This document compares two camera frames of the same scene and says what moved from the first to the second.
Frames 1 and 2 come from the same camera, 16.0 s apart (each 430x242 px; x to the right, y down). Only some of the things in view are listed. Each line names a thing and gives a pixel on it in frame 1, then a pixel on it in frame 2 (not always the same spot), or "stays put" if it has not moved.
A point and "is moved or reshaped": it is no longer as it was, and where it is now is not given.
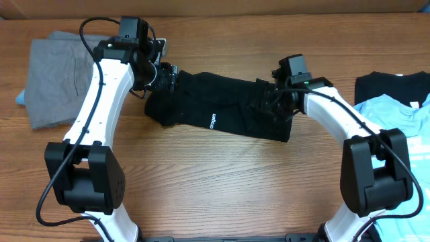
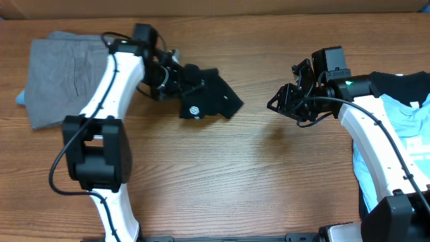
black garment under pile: (414, 87) stays put
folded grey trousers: (58, 69) stays put
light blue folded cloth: (21, 98) stays put
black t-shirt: (222, 102) is moved or reshaped
